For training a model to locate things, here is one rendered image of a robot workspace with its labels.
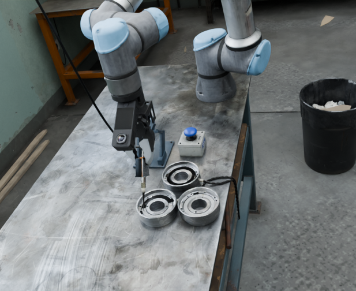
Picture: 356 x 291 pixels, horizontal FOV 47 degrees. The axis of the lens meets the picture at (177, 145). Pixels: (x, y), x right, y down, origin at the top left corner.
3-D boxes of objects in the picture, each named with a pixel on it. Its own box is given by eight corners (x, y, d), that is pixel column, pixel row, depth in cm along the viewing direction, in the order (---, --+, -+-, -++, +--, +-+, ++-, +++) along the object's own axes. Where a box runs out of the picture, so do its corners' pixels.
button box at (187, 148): (202, 156, 121) (200, 144, 118) (180, 156, 123) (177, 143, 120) (207, 140, 127) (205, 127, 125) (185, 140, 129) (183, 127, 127)
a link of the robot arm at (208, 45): (208, 59, 152) (203, 23, 144) (239, 63, 145) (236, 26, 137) (190, 73, 145) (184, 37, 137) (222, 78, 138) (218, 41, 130)
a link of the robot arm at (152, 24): (132, 3, 97) (100, 20, 91) (168, 5, 91) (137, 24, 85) (139, 34, 102) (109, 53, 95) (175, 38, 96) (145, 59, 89)
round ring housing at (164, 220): (146, 235, 100) (142, 224, 98) (134, 209, 108) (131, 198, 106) (185, 219, 102) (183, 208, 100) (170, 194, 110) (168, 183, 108)
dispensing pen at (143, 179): (135, 211, 101) (134, 144, 100) (141, 207, 105) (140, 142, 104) (143, 211, 100) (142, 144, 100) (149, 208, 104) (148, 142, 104)
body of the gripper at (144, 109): (157, 120, 102) (147, 77, 95) (148, 141, 95) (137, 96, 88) (129, 120, 104) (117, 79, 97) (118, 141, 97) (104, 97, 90)
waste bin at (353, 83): (364, 180, 212) (374, 111, 187) (298, 178, 222) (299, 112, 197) (358, 141, 238) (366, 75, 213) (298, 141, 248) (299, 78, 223)
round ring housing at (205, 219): (225, 223, 99) (224, 211, 97) (183, 232, 99) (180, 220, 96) (216, 194, 108) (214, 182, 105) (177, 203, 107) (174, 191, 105)
